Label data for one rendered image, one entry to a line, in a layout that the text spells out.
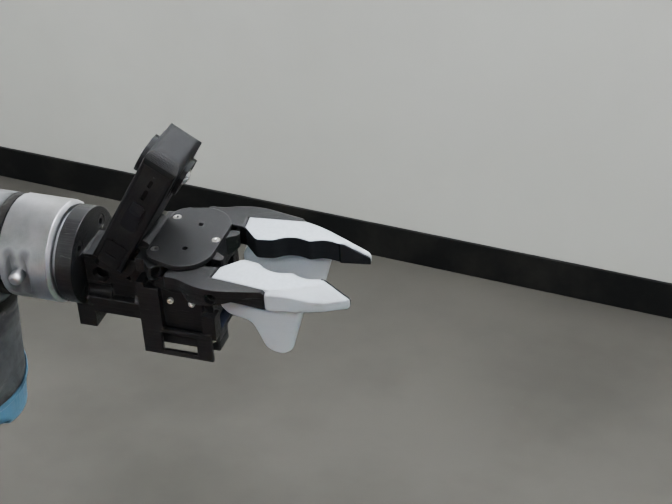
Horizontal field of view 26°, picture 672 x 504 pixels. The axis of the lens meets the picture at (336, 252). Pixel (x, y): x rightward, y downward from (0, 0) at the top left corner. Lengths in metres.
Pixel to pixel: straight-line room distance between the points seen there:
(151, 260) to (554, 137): 3.27
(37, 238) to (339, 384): 2.93
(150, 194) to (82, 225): 0.08
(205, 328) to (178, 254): 0.06
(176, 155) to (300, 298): 0.12
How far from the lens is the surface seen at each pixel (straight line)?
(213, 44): 4.56
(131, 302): 1.05
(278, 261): 1.03
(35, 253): 1.04
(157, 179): 0.96
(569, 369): 4.05
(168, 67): 4.68
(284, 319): 0.98
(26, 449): 3.77
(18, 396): 1.15
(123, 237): 1.00
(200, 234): 1.01
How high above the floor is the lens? 2.15
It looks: 28 degrees down
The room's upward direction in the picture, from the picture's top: straight up
